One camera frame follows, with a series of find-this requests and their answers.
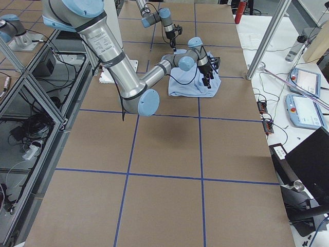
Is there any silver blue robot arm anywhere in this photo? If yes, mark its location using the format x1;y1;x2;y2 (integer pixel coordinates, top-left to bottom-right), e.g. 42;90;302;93
42;1;214;116
136;0;182;51

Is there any black laptop on stand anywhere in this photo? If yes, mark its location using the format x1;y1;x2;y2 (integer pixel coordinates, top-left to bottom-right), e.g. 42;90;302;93
269;127;328;237

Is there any aluminium frame post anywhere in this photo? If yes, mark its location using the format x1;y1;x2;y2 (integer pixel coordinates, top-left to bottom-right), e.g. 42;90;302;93
246;0;291;80

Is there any near teach pendant tablet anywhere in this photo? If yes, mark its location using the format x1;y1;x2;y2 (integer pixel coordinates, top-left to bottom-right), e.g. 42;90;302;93
285;94;327;130

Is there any teach pendant tablet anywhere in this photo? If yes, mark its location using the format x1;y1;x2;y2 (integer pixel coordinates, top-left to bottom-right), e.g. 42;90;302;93
289;68;321;98
285;94;327;130

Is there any white power strip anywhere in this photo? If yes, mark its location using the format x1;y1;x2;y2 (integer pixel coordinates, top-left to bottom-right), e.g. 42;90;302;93
22;140;43;160

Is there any light blue t-shirt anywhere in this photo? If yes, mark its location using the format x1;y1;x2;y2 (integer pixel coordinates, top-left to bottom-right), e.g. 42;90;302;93
168;64;221;98

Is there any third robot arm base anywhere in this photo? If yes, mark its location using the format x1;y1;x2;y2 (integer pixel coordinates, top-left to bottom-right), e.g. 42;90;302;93
1;14;37;52

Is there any far teach pendant tablet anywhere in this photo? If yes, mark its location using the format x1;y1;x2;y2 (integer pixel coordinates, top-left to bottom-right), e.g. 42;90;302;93
289;68;321;98

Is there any orange circuit board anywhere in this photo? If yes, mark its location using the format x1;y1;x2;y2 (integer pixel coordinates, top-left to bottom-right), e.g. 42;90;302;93
262;118;274;135
257;101;268;114

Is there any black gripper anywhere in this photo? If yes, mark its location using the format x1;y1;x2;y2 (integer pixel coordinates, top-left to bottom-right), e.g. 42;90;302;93
198;62;214;89
165;30;177;51

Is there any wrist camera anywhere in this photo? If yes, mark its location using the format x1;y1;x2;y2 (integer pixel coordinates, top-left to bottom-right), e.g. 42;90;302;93
209;57;221;70
173;24;182;36

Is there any metal reacher grabber tool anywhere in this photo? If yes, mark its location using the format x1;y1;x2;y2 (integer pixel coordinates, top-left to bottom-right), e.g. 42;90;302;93
257;65;328;110

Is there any red cylinder bottle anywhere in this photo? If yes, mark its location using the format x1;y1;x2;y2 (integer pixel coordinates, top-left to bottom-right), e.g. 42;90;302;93
234;0;247;24

